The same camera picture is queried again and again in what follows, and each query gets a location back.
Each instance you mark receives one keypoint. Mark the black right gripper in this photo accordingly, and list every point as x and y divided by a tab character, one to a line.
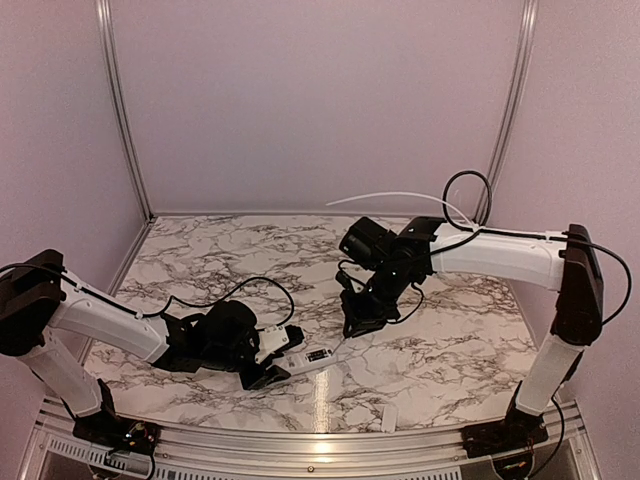
361	322

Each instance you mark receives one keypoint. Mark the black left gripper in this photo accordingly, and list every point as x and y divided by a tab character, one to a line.
263	377

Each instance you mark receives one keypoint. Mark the white remote control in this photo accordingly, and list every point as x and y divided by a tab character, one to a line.
305	362

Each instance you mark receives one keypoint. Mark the white battery cover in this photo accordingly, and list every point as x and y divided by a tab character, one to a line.
389	419

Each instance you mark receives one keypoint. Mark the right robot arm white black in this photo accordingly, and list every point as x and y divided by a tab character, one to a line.
426	246

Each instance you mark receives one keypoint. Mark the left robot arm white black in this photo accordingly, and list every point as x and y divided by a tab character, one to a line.
41	296

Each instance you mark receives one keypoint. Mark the white zip tie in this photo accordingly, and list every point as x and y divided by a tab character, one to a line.
448	208

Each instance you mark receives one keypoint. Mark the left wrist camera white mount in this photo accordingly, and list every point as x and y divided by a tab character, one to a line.
274	341

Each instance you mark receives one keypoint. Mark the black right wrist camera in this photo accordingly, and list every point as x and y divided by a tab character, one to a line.
367	243

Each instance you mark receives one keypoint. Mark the aluminium front rail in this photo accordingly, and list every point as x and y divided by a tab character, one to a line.
185	452

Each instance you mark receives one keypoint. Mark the aluminium frame post left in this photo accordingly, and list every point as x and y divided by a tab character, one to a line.
107	34

